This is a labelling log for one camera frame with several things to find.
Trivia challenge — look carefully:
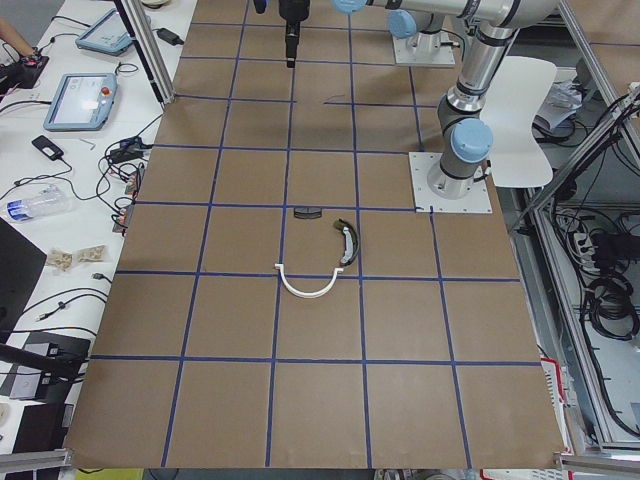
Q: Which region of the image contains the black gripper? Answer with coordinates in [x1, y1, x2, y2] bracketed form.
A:
[253, 0, 310, 68]

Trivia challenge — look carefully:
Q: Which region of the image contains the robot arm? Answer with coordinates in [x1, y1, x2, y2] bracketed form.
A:
[333, 0, 557, 199]
[387, 9, 445, 51]

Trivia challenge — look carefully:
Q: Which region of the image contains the black power adapter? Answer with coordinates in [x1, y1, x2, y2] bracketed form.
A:
[156, 28, 184, 46]

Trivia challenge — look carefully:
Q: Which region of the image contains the black brake pad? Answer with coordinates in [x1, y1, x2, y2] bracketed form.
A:
[293, 206, 322, 220]

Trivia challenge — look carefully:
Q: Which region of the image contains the far teach pendant tablet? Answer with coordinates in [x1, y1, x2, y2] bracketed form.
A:
[75, 8, 132, 56]

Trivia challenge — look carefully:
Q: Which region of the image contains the teach pendant tablet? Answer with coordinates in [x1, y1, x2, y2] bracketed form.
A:
[43, 73, 118, 131]
[75, 8, 132, 56]

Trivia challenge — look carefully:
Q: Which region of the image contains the near teach pendant tablet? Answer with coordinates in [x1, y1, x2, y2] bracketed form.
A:
[43, 73, 118, 131]

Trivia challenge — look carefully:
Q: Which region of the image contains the green brake shoe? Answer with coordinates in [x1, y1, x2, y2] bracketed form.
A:
[333, 218, 360, 267]

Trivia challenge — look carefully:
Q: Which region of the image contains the white plastic chair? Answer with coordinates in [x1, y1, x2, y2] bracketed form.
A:
[480, 56, 556, 188]

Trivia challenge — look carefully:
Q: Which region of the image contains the black phone on table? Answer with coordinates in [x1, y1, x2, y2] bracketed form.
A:
[31, 135, 64, 161]

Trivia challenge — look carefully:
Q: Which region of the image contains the clear plastic water bottle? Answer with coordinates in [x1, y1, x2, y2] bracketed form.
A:
[1, 184, 70, 222]

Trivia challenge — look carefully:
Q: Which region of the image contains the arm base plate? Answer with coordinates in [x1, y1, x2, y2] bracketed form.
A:
[409, 152, 492, 214]
[393, 31, 456, 68]

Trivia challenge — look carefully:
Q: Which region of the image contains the aluminium frame post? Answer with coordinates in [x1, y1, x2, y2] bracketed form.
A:
[114, 0, 175, 105]

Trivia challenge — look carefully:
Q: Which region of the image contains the white curved plastic bracket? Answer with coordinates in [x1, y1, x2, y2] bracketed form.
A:
[272, 263, 345, 300]

